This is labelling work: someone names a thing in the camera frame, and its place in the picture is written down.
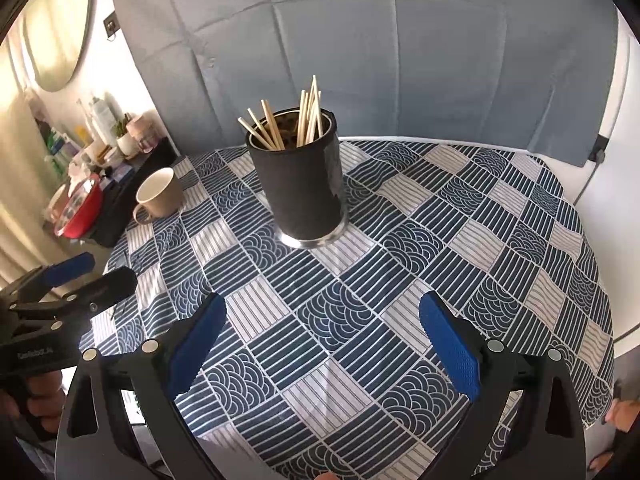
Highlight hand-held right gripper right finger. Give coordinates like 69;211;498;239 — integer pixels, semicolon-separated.
419;291;587;480

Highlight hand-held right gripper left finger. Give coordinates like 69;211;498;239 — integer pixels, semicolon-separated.
55;291;228;480

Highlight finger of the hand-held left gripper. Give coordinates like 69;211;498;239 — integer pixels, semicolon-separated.
0;252;96;307
10;266;138;324

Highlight black cylindrical utensil holder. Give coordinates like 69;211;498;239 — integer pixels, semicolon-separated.
245;108;348;249

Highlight bundle of wooden chopsticks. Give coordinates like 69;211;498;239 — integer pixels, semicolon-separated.
237;75;323;152

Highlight person's left hand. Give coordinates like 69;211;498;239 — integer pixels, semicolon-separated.
0;371;68;418

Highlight red bowl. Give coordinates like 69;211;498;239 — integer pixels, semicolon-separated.
52;174;103;240

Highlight beige curtain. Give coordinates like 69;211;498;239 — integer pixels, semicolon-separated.
0;35;56;286

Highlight black side table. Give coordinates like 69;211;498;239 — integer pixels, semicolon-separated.
75;137;176;248

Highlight blue white patterned tablecloth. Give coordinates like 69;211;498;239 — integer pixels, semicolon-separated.
80;137;616;480

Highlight beige ceramic mug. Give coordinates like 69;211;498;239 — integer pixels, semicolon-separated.
132;167;186;226

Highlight small plant in white pot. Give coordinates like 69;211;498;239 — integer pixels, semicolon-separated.
114;114;138;157

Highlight cluster of toiletry bottles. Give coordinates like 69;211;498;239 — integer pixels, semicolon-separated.
30;95;121;181

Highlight pink jar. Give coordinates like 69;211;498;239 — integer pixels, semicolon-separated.
127;114;161;153

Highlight person's leg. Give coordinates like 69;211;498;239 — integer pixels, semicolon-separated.
607;395;640;433

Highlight blue upholstered headboard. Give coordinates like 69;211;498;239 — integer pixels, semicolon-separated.
107;0;621;168

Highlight power cable with plug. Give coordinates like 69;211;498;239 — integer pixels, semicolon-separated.
572;135;610;207

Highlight oval wall mirror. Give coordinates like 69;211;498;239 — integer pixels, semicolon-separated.
20;0;96;92

